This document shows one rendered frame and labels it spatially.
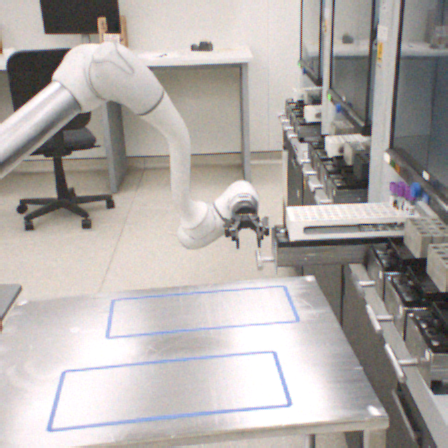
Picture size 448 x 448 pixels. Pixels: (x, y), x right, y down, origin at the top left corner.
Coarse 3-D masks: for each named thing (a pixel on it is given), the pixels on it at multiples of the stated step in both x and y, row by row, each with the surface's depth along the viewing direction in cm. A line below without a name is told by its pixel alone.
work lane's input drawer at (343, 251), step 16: (272, 240) 158; (288, 240) 149; (304, 240) 149; (320, 240) 149; (336, 240) 149; (352, 240) 149; (368, 240) 149; (384, 240) 149; (256, 256) 157; (272, 256) 160; (288, 256) 149; (304, 256) 149; (320, 256) 149; (336, 256) 149; (352, 256) 149
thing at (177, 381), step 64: (64, 320) 118; (128, 320) 117; (192, 320) 116; (256, 320) 115; (320, 320) 114; (0, 384) 100; (64, 384) 99; (128, 384) 98; (192, 384) 98; (256, 384) 97; (320, 384) 97
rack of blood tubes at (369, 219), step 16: (288, 208) 156; (304, 208) 156; (320, 208) 155; (336, 208) 154; (352, 208) 154; (368, 208) 153; (384, 208) 153; (288, 224) 153; (304, 224) 148; (320, 224) 148; (336, 224) 148; (352, 224) 159; (368, 224) 154; (384, 224) 153; (400, 224) 153
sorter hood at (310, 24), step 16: (304, 0) 293; (320, 0) 247; (304, 16) 295; (320, 16) 249; (304, 32) 296; (320, 32) 251; (304, 48) 298; (320, 48) 253; (304, 64) 296; (320, 64) 256; (320, 80) 258
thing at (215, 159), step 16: (32, 160) 505; (48, 160) 505; (64, 160) 506; (80, 160) 506; (96, 160) 506; (128, 160) 506; (144, 160) 506; (160, 160) 507; (192, 160) 507; (208, 160) 507; (224, 160) 508; (240, 160) 508; (256, 160) 508; (272, 160) 508
